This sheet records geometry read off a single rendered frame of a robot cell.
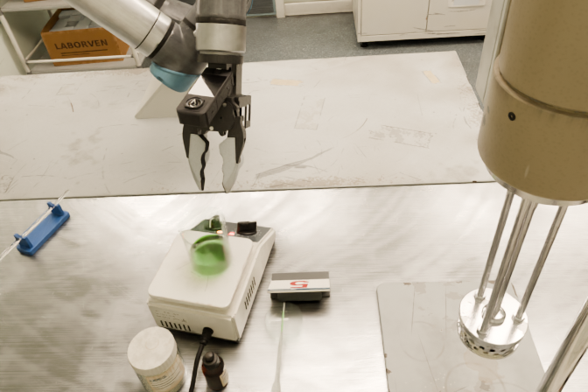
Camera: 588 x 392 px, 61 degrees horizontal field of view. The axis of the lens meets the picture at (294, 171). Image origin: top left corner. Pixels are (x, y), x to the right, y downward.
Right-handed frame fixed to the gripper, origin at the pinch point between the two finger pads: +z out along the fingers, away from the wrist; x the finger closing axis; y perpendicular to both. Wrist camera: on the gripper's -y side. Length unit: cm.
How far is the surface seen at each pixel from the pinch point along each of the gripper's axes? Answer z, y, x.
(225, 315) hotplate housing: 13.7, -14.1, -7.9
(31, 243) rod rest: 13.2, -3.0, 31.7
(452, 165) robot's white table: -1.8, 26.1, -37.7
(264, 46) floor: -26, 249, 68
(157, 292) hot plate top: 11.8, -14.6, 1.7
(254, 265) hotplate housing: 9.6, -6.3, -9.2
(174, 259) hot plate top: 8.9, -9.7, 1.7
